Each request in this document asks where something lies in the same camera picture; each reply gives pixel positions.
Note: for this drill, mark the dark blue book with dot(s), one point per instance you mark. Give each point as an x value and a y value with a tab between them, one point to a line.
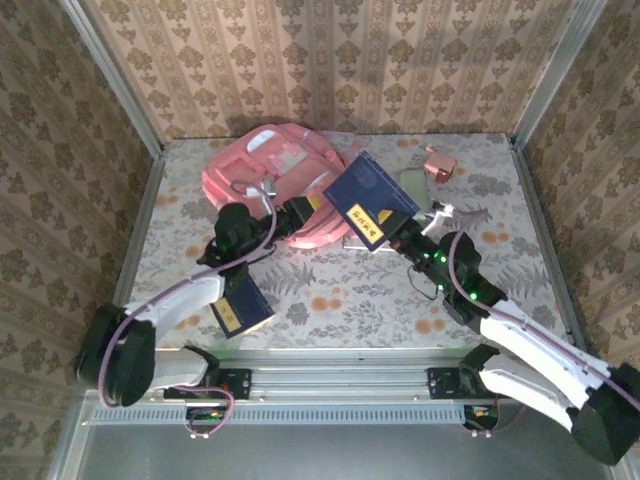
250	305
365	185

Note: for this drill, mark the light grey notebook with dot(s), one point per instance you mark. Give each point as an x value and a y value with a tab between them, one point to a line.
356	245

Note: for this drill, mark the pale green case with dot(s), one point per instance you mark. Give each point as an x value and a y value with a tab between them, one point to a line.
415	185

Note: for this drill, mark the pink school backpack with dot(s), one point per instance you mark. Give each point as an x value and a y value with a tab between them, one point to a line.
240	170

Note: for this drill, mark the pink pencil sharpener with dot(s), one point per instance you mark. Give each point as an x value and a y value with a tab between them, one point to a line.
439	169

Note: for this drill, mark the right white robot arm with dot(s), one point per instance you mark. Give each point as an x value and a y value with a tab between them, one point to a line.
525	390

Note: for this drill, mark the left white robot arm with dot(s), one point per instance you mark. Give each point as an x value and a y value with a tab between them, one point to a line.
175	300

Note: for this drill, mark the floral table cover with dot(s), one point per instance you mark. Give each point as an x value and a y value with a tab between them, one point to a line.
500	165

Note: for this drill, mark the small electronics board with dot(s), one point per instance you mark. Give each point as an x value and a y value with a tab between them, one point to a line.
482	414
205	414

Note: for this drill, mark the grey metal base panel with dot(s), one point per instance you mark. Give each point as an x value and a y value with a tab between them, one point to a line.
325	450

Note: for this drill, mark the right aluminium side rail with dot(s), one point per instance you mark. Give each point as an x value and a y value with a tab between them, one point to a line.
552	250

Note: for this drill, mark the aluminium side rail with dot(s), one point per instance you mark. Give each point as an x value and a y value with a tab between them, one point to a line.
552	250
131	250

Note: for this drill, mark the left aluminium side rail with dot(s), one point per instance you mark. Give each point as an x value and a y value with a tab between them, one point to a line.
131	250

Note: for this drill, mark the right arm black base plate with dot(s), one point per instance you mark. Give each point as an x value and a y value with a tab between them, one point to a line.
437	382

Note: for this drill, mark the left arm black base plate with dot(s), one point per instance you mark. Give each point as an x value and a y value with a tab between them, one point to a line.
240	384

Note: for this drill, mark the aluminium mounting rail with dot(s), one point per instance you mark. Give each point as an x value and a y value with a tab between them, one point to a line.
340	380

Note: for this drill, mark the left aluminium corner post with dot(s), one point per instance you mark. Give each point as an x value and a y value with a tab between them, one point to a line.
117	75

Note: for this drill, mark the aluminium corner post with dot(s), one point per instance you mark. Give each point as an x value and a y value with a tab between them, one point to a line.
117	75
554	75

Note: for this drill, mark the right aluminium corner post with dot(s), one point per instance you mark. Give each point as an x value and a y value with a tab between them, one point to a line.
554	75

